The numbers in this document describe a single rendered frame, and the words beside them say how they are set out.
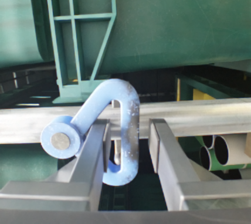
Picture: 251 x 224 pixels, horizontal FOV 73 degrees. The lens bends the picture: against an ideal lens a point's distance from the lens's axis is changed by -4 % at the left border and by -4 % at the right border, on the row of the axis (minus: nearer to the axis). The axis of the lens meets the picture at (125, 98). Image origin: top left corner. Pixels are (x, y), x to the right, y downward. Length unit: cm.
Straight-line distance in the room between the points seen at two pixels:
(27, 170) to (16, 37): 16
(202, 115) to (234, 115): 3
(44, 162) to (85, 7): 19
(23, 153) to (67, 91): 13
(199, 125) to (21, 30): 20
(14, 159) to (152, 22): 23
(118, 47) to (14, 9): 11
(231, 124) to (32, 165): 23
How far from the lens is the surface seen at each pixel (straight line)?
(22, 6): 22
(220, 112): 18
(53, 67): 109
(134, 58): 18
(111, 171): 17
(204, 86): 49
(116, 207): 75
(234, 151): 48
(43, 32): 23
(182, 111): 17
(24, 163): 26
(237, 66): 38
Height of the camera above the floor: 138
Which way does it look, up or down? level
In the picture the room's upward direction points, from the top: 93 degrees counter-clockwise
